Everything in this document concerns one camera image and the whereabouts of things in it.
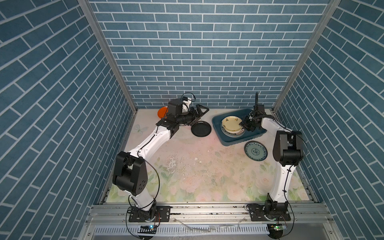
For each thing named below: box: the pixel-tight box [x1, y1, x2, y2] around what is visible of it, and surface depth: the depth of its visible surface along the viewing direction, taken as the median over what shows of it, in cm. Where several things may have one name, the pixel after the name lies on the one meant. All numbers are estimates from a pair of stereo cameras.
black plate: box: [191, 120, 212, 137], surface depth 108 cm
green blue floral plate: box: [244, 140, 268, 162], surface depth 99 cm
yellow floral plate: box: [221, 115, 243, 134], surface depth 108 cm
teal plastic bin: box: [211, 108, 267, 147], surface depth 104 cm
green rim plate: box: [220, 124, 246, 138], surface depth 104 cm
